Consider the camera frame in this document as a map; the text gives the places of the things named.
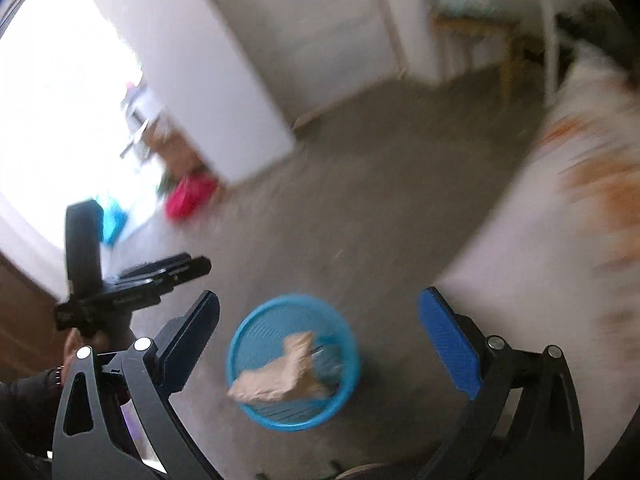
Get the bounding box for beige paper napkin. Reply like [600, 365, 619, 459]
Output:
[228, 332, 330, 404]

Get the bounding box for blue trash basket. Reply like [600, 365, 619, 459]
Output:
[226, 294, 360, 432]

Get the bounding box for person left hand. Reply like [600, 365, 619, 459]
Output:
[52, 328, 136, 401]

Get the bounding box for red bag on floor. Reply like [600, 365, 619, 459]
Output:
[165, 172, 219, 221]

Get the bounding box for floral tablecloth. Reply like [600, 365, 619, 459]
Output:
[437, 42, 639, 479]

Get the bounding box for wooden chair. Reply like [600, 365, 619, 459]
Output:
[427, 0, 522, 105]

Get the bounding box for white metal desk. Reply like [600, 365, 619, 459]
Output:
[538, 0, 639, 106]

